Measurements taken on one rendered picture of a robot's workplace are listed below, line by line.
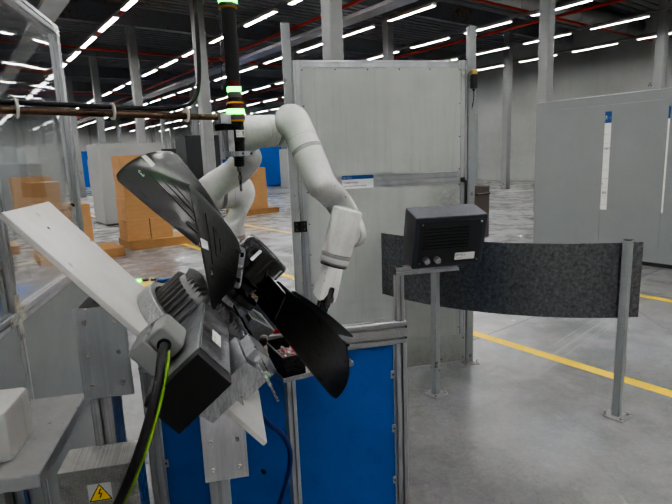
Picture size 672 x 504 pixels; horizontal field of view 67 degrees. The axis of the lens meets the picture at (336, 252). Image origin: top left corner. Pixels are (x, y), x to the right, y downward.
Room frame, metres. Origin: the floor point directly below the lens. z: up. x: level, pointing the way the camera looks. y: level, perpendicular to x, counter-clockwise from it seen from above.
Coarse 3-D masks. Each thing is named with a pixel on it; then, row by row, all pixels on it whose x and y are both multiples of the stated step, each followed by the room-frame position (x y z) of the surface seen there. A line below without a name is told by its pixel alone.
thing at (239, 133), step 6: (240, 126) 1.26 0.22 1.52; (234, 132) 1.25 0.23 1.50; (240, 132) 1.25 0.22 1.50; (234, 138) 1.25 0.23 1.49; (240, 138) 1.25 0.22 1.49; (240, 144) 1.26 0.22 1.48; (240, 150) 1.25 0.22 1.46; (240, 156) 1.26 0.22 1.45; (234, 162) 1.26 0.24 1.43; (240, 162) 1.26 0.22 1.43
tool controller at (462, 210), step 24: (408, 216) 1.74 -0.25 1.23; (432, 216) 1.69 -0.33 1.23; (456, 216) 1.70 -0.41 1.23; (480, 216) 1.72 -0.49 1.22; (408, 240) 1.75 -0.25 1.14; (432, 240) 1.70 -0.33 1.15; (456, 240) 1.72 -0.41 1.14; (480, 240) 1.74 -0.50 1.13; (432, 264) 1.73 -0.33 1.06; (456, 264) 1.75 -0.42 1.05
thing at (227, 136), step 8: (216, 120) 1.23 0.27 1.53; (224, 120) 1.23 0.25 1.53; (216, 128) 1.24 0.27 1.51; (224, 128) 1.22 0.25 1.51; (232, 128) 1.24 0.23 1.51; (224, 136) 1.24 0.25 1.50; (232, 136) 1.24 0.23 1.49; (224, 144) 1.24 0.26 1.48; (232, 144) 1.24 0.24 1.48; (224, 152) 1.25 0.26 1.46; (232, 152) 1.23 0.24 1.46; (240, 152) 1.24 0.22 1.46; (248, 152) 1.25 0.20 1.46
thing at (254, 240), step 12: (252, 240) 1.15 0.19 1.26; (252, 252) 1.13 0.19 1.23; (264, 252) 1.13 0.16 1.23; (252, 264) 1.12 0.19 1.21; (264, 264) 1.12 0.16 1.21; (276, 264) 1.13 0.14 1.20; (252, 276) 1.12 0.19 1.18; (264, 276) 1.13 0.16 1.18; (240, 288) 1.13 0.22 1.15; (252, 288) 1.14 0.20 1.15; (240, 300) 1.10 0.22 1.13; (252, 300) 1.16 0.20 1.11
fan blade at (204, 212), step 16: (192, 192) 0.90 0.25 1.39; (208, 208) 0.94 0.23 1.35; (208, 224) 0.91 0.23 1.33; (224, 224) 1.00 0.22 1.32; (208, 240) 0.89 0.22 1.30; (224, 240) 0.97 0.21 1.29; (208, 256) 0.86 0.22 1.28; (224, 256) 0.96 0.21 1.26; (208, 272) 0.84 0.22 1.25; (224, 272) 0.95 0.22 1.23; (208, 288) 0.82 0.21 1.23; (224, 288) 0.95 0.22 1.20
